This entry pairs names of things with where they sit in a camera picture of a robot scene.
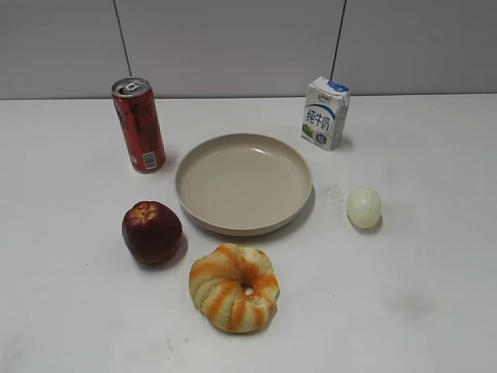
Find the dark red apple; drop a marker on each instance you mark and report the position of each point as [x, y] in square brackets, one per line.
[152, 232]

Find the white blue milk carton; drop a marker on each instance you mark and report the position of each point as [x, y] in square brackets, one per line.
[325, 110]

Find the beige round plate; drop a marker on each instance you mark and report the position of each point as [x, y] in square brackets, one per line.
[243, 184]

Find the orange striped ring bread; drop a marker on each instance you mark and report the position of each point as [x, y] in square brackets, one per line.
[235, 288]

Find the red soda can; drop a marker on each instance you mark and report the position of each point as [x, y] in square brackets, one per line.
[134, 102]

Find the white egg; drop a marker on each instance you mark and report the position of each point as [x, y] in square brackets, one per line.
[364, 207]

